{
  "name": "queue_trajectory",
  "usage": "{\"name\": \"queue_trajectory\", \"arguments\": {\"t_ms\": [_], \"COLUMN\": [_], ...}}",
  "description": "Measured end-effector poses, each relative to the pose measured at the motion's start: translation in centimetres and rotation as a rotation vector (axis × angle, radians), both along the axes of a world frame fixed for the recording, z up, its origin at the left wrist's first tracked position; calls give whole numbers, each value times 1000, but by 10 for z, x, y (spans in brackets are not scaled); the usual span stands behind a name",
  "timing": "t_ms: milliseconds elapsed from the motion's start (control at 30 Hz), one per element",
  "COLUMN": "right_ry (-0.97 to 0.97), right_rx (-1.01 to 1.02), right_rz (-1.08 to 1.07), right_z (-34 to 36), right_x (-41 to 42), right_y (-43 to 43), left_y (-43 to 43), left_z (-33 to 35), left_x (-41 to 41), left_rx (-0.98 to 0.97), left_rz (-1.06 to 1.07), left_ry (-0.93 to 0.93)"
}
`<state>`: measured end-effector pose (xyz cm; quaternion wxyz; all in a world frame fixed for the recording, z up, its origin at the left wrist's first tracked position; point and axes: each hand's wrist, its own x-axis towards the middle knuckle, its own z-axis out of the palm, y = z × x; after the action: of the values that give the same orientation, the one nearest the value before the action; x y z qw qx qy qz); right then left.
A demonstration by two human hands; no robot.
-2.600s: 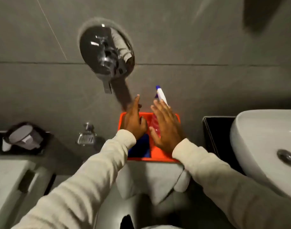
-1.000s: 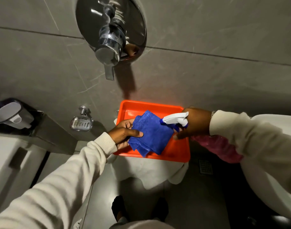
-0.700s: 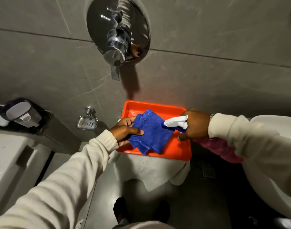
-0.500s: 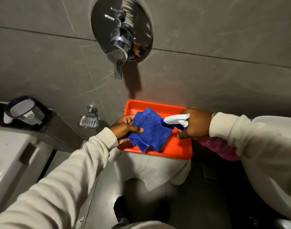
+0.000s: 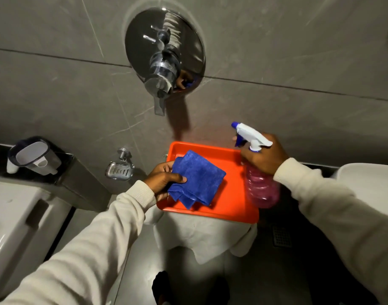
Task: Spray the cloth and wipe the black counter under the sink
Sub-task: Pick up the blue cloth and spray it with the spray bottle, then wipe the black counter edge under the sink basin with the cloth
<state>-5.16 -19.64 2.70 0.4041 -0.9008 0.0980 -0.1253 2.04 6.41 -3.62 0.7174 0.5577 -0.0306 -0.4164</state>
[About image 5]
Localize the person's left hand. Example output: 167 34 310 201
143 161 188 202

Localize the person's right hand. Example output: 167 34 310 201
233 133 290 176

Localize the blue microfibre cloth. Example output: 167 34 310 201
167 150 227 210

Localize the pink spray bottle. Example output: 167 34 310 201
231 121 281 209

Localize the person's right forearm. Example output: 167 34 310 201
273 158 388 305

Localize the person's left forearm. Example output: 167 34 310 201
0 180 157 305

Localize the orange plastic tray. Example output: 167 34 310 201
156 141 260 225

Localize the chrome soap dish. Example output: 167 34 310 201
105 148 135 182

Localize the white cloth covered stool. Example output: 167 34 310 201
144 205 258 265

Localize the floor drain grate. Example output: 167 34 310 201
272 226 293 248

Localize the person's black shoe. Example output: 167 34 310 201
152 271 175 305

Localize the chrome shower mixer valve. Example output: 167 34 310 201
125 7 206 117

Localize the white wash basin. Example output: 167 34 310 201
331 162 388 223

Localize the grey plastic jug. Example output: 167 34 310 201
7 136 62 176

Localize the white toilet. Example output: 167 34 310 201
0 180 72 304

